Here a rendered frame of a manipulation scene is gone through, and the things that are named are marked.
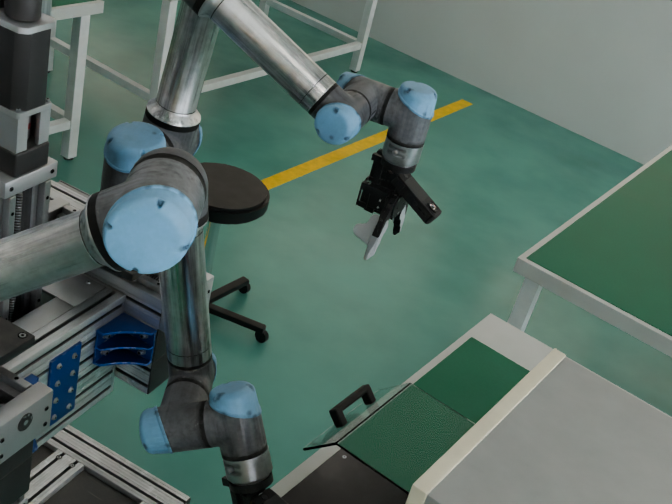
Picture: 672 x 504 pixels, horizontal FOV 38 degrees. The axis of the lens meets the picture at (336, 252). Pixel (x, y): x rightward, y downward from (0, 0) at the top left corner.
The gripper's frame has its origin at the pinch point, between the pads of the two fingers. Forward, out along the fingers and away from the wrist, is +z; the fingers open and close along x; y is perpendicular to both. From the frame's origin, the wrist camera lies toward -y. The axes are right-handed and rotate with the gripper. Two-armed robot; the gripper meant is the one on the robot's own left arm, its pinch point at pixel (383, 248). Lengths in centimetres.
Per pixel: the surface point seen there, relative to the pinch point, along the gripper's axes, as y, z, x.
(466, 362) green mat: -19, 40, -34
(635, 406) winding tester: -56, -17, 38
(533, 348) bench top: -31, 40, -54
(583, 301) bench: -36, 43, -94
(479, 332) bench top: -17, 40, -50
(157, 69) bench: 191, 81, -195
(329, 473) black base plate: -10.6, 38.2, 25.3
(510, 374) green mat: -30, 40, -38
